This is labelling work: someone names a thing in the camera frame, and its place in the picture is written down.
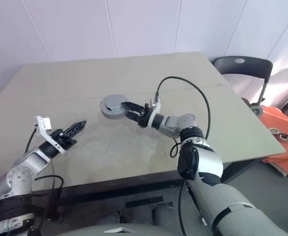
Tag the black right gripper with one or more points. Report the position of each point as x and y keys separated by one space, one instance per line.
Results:
x=144 y=118

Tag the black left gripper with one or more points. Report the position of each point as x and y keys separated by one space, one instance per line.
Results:
x=63 y=140

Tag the grey round disc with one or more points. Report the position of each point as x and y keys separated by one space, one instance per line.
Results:
x=112 y=102

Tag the silver motor housing copper coils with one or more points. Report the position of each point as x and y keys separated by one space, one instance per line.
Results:
x=109 y=115

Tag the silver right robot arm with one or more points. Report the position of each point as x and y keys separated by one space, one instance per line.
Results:
x=203 y=162

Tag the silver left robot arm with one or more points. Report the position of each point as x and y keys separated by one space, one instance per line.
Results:
x=33 y=159

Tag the black flat bar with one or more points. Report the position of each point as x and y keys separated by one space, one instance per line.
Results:
x=144 y=201

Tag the grey rounded shape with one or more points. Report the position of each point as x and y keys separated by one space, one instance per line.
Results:
x=164 y=214

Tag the black plastic chair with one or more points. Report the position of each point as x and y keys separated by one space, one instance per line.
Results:
x=247 y=66

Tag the grey robot torso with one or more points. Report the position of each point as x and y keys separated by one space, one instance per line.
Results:
x=158 y=231

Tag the small round bearing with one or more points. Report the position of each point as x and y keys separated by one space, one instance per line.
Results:
x=273 y=130

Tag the orange cloth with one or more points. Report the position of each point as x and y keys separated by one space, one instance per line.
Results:
x=276 y=118

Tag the large black round bearing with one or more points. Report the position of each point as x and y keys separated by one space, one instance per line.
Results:
x=284 y=137

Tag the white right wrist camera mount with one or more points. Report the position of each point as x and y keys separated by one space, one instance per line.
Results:
x=156 y=108

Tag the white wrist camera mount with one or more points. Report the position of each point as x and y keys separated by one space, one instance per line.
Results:
x=156 y=108
x=43 y=124

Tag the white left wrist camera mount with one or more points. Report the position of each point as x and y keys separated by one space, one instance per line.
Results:
x=43 y=124

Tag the black table frame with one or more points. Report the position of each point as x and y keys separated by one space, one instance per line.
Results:
x=109 y=189

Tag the small silver metal bracket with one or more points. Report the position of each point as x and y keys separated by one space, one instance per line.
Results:
x=203 y=220

